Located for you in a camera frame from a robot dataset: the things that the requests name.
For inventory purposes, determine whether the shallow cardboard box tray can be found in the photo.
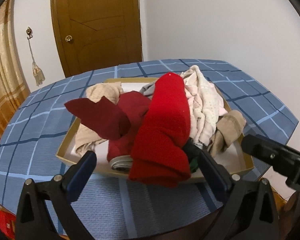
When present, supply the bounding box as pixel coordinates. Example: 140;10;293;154
56;77;254;179

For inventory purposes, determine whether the dark red underwear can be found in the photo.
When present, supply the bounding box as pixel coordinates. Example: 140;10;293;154
107;91;151;171

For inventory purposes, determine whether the green black underwear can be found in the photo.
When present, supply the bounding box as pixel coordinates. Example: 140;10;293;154
188;157;199;173

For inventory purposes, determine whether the red plastic stool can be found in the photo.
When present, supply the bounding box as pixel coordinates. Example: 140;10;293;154
0;210;16;239

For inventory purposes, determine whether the dark wooden dresser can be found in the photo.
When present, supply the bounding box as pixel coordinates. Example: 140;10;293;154
59;187;286;240

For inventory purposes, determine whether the maroon underwear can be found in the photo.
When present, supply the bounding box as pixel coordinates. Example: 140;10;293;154
65;96;131;140

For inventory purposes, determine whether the bright red underwear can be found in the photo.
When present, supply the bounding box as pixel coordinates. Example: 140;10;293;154
129;73;191;187

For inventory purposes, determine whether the white pink underwear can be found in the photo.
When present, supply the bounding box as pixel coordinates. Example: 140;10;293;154
180;65;227;146

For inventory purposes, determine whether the beige striped curtain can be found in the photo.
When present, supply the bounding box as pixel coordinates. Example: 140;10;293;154
0;0;30;139

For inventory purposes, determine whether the beige towel-like underwear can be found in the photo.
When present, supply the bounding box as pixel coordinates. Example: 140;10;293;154
75;82;123;156

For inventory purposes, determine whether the brown wooden door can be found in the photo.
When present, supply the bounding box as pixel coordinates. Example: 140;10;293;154
50;0;142;77

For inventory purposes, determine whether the curtain tassel on hook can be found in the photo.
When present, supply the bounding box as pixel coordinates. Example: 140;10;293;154
25;26;47;87

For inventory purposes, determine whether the small beige cloth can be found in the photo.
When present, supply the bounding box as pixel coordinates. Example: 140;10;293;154
207;110;246;157

